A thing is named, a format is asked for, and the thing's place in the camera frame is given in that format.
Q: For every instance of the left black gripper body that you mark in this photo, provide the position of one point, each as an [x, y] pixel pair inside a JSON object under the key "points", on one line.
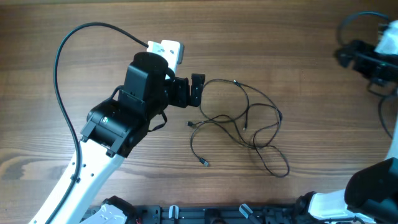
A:
{"points": [[177, 92]]}

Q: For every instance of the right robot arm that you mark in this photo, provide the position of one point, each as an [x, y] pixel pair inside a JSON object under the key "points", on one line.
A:
{"points": [[371, 194]]}

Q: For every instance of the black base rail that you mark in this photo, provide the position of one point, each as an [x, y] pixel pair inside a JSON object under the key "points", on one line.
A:
{"points": [[179, 215]]}

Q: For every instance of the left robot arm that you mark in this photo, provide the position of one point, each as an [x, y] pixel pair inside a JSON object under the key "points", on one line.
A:
{"points": [[113, 128]]}

